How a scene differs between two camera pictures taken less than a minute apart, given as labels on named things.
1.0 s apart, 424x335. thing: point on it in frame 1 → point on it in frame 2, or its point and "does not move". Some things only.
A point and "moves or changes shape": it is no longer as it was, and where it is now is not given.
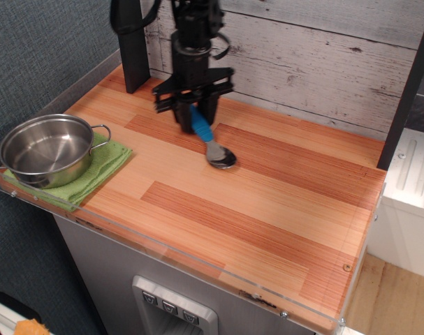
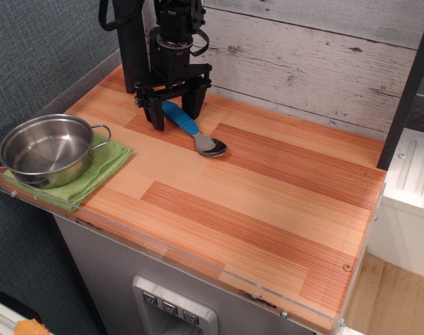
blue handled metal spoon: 218,156 moves or changes shape
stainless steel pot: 49,151 does not move
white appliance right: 404,229 does not move
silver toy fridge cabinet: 133,292 does not move
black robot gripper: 193,79 → 172,71
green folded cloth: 106,156 does not move
